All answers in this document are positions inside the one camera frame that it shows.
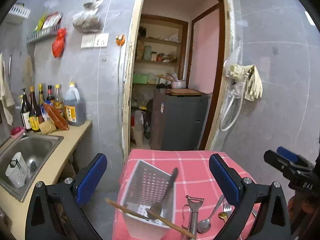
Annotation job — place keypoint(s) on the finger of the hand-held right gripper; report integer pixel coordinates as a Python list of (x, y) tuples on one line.
[(276, 160), (287, 153)]

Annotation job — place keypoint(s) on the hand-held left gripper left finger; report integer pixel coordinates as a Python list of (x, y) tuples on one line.
[(91, 177)]

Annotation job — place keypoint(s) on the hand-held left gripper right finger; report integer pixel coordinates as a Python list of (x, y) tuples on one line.
[(223, 180)]

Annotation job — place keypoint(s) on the steel vegetable peeler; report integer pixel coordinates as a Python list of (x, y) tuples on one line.
[(193, 220)]

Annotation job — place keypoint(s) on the silver spoon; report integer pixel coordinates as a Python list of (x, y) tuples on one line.
[(204, 226)]

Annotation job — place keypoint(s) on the white perforated utensil basket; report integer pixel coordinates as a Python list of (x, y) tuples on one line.
[(143, 180)]

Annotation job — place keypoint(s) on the person's right hand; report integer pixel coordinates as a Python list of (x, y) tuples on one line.
[(303, 206)]

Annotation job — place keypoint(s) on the silver fork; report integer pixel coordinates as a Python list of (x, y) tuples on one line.
[(227, 207)]

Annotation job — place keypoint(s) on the pink checked tablecloth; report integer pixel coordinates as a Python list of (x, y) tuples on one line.
[(195, 165)]

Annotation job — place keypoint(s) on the small golden spoon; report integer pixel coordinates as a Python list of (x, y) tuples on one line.
[(223, 215)]

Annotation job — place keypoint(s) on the beige kitchen counter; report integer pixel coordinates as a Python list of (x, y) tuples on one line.
[(75, 135)]

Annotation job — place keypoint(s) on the dark spoon in basket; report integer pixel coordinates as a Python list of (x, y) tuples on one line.
[(171, 181)]

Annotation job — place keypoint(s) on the steel kitchen sink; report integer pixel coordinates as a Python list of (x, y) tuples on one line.
[(37, 145)]

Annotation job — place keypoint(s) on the yellow paper packet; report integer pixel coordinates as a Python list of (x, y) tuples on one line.
[(47, 127)]

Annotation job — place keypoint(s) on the orange-brown seasoning packet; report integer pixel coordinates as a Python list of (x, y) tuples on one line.
[(56, 117)]

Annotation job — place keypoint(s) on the grey cabinet with board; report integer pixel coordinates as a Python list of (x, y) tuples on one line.
[(180, 120)]

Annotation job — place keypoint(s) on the large dark liquid jug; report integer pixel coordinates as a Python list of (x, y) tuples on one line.
[(73, 105)]

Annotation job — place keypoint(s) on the white plastic jug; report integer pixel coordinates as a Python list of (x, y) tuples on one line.
[(16, 172)]

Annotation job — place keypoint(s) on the cream rubber gloves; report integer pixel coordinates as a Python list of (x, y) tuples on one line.
[(253, 85)]

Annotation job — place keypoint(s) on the clear plastic bag on hook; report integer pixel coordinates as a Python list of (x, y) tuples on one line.
[(235, 91)]

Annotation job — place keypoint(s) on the pink scrubbing brush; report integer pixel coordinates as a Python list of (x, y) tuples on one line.
[(17, 131)]

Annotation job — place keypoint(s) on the wooden cutting board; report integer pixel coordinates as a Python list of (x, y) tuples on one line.
[(185, 92)]

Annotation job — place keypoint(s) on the metal pot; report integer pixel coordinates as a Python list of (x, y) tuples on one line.
[(178, 84)]

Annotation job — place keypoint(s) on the green box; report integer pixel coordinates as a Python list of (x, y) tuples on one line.
[(140, 79)]

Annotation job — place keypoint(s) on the hanging beige dishcloth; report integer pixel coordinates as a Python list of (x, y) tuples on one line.
[(5, 92)]

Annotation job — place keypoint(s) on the hanging thin cloth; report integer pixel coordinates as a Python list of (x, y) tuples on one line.
[(28, 72)]

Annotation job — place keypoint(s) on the green glass jar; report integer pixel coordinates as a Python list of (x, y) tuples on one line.
[(147, 53)]

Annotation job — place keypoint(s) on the red plastic bag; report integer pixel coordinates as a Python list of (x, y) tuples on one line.
[(59, 43)]

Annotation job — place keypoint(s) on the wooden pantry shelf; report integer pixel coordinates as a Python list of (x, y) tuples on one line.
[(160, 41)]

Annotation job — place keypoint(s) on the clear hanging plastic bag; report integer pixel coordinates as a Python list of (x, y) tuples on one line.
[(87, 17)]

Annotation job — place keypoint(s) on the wooden door frame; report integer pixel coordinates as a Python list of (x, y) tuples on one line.
[(127, 80)]

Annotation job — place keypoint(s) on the white wall switch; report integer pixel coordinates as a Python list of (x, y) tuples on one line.
[(87, 41)]

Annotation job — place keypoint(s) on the white wall socket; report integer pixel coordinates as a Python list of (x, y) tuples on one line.
[(101, 40)]

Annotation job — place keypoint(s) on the orange wall hook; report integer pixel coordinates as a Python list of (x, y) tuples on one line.
[(120, 40)]

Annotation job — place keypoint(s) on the metal wall rack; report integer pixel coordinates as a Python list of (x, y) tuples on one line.
[(42, 34)]

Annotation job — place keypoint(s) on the packets in wall rack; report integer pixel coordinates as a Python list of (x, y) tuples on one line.
[(51, 20)]

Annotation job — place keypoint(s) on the white plastic wall shelf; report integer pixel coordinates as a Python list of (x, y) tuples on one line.
[(20, 10)]

